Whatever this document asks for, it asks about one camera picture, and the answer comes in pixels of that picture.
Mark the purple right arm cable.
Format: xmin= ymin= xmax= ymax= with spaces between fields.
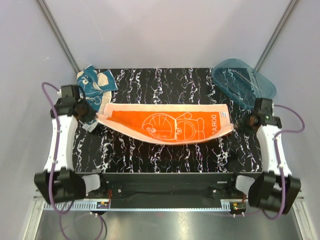
xmin=247 ymin=103 xmax=306 ymax=221

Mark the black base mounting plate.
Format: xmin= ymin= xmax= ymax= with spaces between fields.
xmin=86 ymin=172 xmax=247 ymax=200

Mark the orange Doraemon towel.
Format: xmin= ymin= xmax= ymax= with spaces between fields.
xmin=97 ymin=103 xmax=234 ymax=145

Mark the left small controller board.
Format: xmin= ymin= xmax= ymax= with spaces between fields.
xmin=96 ymin=201 xmax=110 ymax=210

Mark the small controller board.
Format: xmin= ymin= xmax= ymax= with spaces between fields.
xmin=230 ymin=201 xmax=247 ymax=214
xmin=96 ymin=201 xmax=110 ymax=210

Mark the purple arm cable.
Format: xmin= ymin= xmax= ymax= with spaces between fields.
xmin=247 ymin=103 xmax=306 ymax=221
xmin=41 ymin=81 xmax=108 ymax=240

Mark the teal transparent plastic bin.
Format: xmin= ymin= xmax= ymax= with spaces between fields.
xmin=211 ymin=58 xmax=277 ymax=110

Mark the aluminium front rail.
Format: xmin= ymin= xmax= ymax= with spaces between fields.
xmin=32 ymin=194 xmax=306 ymax=212

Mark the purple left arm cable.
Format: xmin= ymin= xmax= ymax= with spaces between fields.
xmin=41 ymin=81 xmax=108 ymax=240

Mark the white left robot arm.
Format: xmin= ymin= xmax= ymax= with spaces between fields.
xmin=34 ymin=84 xmax=108 ymax=205

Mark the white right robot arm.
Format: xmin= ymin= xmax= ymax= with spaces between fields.
xmin=227 ymin=98 xmax=305 ymax=220

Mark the right small controller board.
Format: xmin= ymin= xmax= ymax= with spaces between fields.
xmin=230 ymin=201 xmax=247 ymax=214

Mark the teal Doraemon towel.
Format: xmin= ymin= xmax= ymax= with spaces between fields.
xmin=76 ymin=65 xmax=119 ymax=132

